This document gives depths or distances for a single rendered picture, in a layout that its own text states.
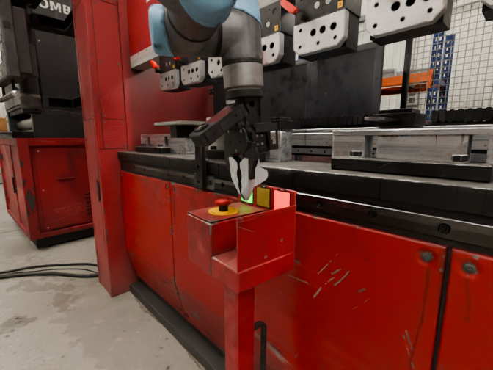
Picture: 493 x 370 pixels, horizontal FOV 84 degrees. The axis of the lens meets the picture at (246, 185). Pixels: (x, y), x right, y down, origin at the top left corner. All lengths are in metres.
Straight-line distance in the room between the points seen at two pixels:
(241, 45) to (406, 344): 0.64
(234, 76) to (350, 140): 0.36
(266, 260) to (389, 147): 0.38
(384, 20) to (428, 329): 0.63
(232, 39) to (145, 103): 1.34
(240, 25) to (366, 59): 0.90
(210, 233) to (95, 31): 1.43
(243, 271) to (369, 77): 1.03
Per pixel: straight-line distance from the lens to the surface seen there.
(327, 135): 1.08
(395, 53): 5.22
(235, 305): 0.68
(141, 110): 1.81
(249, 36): 0.53
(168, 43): 0.50
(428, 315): 0.65
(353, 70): 1.38
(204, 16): 0.38
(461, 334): 0.65
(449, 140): 0.69
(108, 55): 1.80
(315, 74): 1.47
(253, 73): 0.52
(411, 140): 0.70
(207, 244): 0.60
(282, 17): 0.93
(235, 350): 0.75
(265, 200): 0.66
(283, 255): 0.61
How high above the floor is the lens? 0.95
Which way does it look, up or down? 10 degrees down
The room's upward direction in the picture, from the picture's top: straight up
